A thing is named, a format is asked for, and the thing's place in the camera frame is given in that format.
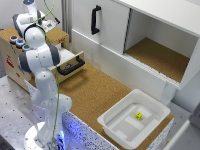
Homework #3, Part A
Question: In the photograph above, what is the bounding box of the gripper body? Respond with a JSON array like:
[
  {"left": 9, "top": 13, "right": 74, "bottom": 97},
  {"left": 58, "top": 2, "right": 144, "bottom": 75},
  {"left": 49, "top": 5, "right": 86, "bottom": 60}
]
[{"left": 41, "top": 15, "right": 61, "bottom": 32}]

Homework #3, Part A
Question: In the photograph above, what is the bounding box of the wooden drawer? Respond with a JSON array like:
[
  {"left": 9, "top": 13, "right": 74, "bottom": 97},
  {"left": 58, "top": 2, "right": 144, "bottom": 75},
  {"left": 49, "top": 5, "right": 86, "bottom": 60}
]
[{"left": 49, "top": 49, "right": 86, "bottom": 84}]

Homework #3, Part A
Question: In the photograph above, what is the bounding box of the wooden drawer box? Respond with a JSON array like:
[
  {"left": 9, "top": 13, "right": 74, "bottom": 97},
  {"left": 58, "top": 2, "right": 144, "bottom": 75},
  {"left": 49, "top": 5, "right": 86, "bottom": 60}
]
[{"left": 0, "top": 25, "right": 71, "bottom": 93}]

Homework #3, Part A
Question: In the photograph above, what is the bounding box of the green button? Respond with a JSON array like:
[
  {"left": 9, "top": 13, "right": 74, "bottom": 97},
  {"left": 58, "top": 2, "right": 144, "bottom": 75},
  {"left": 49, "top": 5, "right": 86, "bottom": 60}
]
[{"left": 21, "top": 43, "right": 32, "bottom": 53}]

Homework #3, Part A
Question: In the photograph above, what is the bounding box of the blue button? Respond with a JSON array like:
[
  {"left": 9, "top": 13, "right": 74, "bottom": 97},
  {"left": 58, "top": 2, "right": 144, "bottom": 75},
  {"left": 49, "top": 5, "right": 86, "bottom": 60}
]
[{"left": 15, "top": 38, "right": 26, "bottom": 48}]

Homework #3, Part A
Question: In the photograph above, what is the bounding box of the red button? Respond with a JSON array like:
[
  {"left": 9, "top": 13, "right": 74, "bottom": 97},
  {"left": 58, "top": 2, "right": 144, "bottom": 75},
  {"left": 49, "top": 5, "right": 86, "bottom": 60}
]
[{"left": 9, "top": 35, "right": 19, "bottom": 44}]

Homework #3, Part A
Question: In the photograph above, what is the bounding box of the white sliding door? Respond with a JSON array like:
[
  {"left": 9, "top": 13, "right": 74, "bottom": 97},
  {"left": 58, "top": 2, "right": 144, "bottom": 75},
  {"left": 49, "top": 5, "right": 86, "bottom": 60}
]
[{"left": 72, "top": 0, "right": 131, "bottom": 55}]

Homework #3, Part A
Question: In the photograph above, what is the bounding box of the white cabinet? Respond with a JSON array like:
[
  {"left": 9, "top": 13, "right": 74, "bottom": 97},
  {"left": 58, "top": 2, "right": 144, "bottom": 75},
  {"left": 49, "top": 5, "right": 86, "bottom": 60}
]
[{"left": 68, "top": 0, "right": 200, "bottom": 108}]

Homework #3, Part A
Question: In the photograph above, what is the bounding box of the white plastic box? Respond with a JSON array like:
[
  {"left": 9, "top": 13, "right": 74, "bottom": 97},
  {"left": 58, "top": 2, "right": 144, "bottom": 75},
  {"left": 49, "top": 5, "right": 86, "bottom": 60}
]
[{"left": 96, "top": 88, "right": 172, "bottom": 150}]

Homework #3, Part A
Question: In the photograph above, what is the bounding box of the yellow block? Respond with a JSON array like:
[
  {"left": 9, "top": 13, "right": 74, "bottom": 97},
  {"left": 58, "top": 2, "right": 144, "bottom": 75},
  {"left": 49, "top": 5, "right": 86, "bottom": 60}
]
[{"left": 134, "top": 112, "right": 144, "bottom": 121}]

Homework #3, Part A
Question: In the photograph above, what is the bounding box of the black door handle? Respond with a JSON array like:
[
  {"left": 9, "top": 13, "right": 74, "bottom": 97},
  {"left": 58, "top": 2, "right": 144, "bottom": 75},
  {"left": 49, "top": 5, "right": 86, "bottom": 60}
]
[{"left": 90, "top": 4, "right": 102, "bottom": 36}]

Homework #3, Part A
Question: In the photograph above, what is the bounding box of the black drawer handle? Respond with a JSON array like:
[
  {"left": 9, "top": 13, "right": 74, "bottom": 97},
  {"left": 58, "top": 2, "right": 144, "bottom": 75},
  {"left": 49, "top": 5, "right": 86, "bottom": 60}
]
[{"left": 56, "top": 55, "right": 86, "bottom": 77}]

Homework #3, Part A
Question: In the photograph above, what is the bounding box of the green cable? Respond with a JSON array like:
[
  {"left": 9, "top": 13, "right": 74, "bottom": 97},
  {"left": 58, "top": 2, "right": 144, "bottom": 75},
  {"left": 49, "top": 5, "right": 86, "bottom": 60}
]
[{"left": 33, "top": 0, "right": 62, "bottom": 150}]

